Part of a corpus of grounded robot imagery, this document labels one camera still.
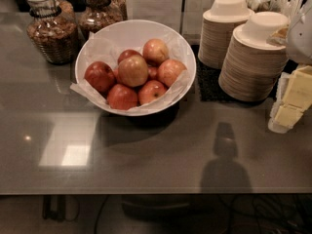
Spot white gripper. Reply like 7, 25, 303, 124
266, 0, 312, 134

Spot orange-red apple right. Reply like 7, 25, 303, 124
158, 59, 186, 87

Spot small red apple middle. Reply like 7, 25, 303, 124
148, 66, 158, 80

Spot red apple front right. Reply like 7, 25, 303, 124
137, 80, 167, 104

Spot large yellow-red centre apple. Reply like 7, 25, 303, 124
118, 55, 148, 87

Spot red apple front left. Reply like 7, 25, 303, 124
107, 84, 138, 110

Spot dark red apple back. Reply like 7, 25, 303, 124
117, 49, 140, 64

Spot red apple far left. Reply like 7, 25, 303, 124
84, 61, 116, 94

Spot right stack paper bowls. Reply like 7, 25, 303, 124
218, 12, 289, 102

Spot stack paper bowls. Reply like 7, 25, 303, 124
198, 0, 254, 69
218, 12, 289, 102

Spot left stack paper bowls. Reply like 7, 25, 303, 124
198, 0, 254, 69

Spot white paper sign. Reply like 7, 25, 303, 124
126, 0, 182, 31

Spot white paper liner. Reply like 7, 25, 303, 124
69, 31, 191, 115

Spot right glass cereal jar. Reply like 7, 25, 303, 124
78, 0, 123, 40

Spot glass cereal jar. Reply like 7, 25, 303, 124
26, 0, 78, 64
78, 0, 123, 40

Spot left glass cereal jar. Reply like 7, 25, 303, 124
26, 0, 78, 64

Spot black floor cables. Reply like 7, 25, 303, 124
93, 194, 312, 234

